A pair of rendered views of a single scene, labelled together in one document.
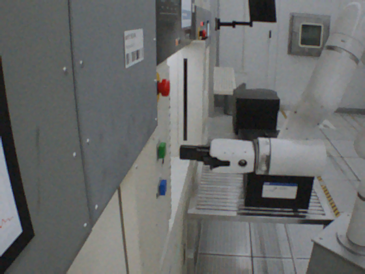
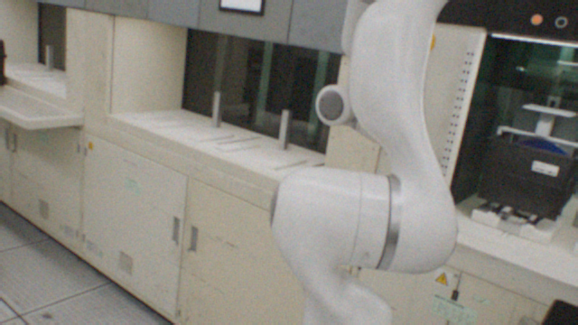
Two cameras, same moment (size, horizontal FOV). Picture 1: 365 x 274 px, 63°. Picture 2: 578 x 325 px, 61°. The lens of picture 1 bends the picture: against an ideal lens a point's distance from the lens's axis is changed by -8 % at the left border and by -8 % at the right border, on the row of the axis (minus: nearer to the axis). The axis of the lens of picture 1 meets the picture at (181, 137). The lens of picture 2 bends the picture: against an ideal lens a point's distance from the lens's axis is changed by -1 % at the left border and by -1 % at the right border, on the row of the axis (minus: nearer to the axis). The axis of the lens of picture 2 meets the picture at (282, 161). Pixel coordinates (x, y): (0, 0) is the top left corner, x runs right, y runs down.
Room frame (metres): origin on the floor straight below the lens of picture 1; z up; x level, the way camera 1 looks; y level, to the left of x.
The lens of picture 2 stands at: (1.07, -1.25, 1.36)
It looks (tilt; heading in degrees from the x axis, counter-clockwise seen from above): 16 degrees down; 119
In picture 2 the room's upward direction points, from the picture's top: 8 degrees clockwise
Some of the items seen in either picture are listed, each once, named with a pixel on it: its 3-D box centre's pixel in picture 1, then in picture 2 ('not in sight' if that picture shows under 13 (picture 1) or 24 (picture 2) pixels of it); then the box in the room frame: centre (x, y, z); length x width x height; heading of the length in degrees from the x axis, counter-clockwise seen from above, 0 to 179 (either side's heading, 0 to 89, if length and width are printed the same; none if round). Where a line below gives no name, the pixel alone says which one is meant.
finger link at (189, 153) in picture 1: (193, 155); not in sight; (0.68, -0.03, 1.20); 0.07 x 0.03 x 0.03; 82
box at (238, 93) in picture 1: (254, 111); not in sight; (2.12, -0.50, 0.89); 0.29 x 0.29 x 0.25; 86
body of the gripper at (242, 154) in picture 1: (234, 154); not in sight; (0.68, -0.12, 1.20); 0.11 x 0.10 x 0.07; 82
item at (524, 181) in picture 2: not in sight; (534, 163); (1.03, 0.31, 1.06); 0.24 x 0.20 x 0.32; 172
